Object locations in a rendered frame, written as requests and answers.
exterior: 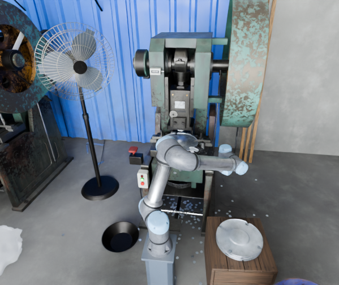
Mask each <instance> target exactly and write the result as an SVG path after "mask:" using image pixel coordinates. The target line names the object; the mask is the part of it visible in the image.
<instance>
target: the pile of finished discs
mask: <svg viewBox="0 0 339 285"><path fill-rule="evenodd" d="M216 242H217V245H218V247H219V248H220V249H221V251H222V252H223V253H224V254H225V255H227V256H228V257H230V258H232V259H234V260H238V261H242V260H243V261H250V260H253V259H255V258H256V257H257V256H258V255H259V254H260V253H261V250H262V248H263V237H262V235H261V233H260V231H259V230H258V229H257V228H256V227H255V226H254V225H252V224H249V223H247V222H246V221H244V220H241V219H228V220H226V221H223V222H222V223H221V224H220V226H218V228H217V231H216Z"/></svg>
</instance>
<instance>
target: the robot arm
mask: <svg viewBox="0 0 339 285"><path fill-rule="evenodd" d="M189 148H190V151H191V152H189V151H187V150H186V149H184V148H183V146H182V145H181V144H180V143H179V142H178V141H177V140H176V139H175V138H173V137H172V136H164V137H162V138H160V139H159V140H158V141H157V143H156V150H157V155H156V161H157V165H156V168H155V172H154V175H153V178H152V182H151V186H150V188H149V192H148V194H147V195H146V196H145V197H143V199H141V200H140V202H139V211H140V214H141V215H142V217H143V219H144V221H145V224H146V226H147V228H148V231H149V239H148V241H147V250H148V252H149V254H150V255H152V256H153V257H158V258H160V257H165V256H167V255H168V254H169V253H170V252H171V250H172V248H173V243H172V240H171V238H170V236H169V219H168V216H167V215H166V214H165V213H164V212H162V211H161V207H162V204H163V201H162V195H163V193H164V190H165V187H166V184H167V181H168V178H169V174H170V171H171V168H172V167H173V168H175V169H178V170H183V171H195V170H217V171H219V172H221V173H222V174H224V175H230V174H231V173H232V172H233V171H235V172H236V173H237V174H239V175H243V174H244V173H246V171H247V170H248V165H247V164H246V163H245V162H244V161H242V160H241V159H240V158H239V157H237V156H236V155H235V154H234V153H233V152H231V151H232V149H231V146H230V145H228V144H223V145H221V146H220V148H219V151H218V157H215V156H212V153H213V150H212V149H211V148H209V150H208V153H207V152H206V150H204V149H203V148H201V147H200V146H191V147H189Z"/></svg>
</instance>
